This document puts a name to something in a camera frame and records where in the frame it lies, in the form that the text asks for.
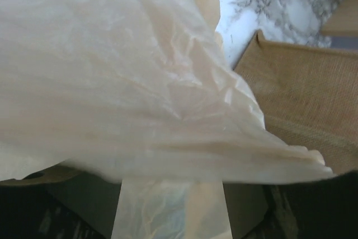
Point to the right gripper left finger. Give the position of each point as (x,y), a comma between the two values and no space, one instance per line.
(83,206)

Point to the burlap tote bag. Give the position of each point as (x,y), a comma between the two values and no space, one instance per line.
(308,96)

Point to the peach plastic grocery bag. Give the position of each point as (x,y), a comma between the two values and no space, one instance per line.
(138,91)

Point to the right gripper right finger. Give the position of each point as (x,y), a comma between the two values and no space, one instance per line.
(320,209)

